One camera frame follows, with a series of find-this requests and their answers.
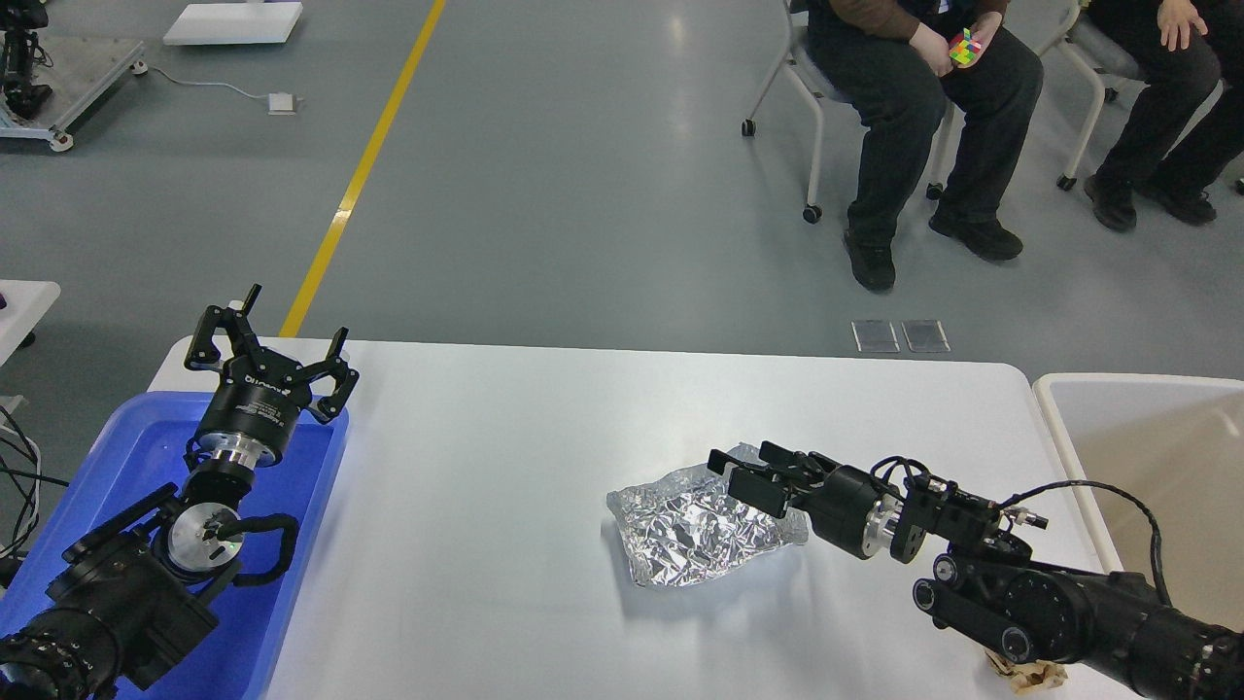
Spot grey wheeled platform cart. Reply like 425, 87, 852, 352
1, 1, 148, 154

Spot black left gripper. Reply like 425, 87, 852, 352
184, 283, 360, 464

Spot beige plastic bin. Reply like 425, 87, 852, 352
1033, 373, 1243, 630

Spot left metal floor plate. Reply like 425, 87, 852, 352
851, 320, 899, 354

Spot crumpled brown paper ball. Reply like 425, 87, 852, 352
985, 648, 1069, 696

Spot white office chair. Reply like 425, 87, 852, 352
741, 0, 963, 225

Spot white side table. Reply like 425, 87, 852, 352
0, 279, 61, 366

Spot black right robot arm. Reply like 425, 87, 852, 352
708, 441, 1243, 699

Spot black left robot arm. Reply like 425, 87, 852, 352
2, 285, 360, 699

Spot silver foil bag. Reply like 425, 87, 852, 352
605, 464, 809, 588

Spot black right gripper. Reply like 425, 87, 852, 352
707, 441, 902, 561

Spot white power adapter with cable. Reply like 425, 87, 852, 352
143, 62, 301, 116

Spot seated person in black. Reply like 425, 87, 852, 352
809, 1, 1042, 293

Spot black cables at left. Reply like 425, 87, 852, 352
0, 403, 71, 564

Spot white flat board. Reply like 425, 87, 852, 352
160, 1, 304, 46

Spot right metal floor plate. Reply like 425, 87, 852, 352
902, 320, 950, 353

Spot blue plastic bin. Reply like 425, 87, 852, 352
1, 393, 350, 699

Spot metal floor plate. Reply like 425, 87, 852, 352
851, 320, 899, 354
902, 320, 950, 353

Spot colourful puzzle cube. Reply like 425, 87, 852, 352
948, 27, 983, 68

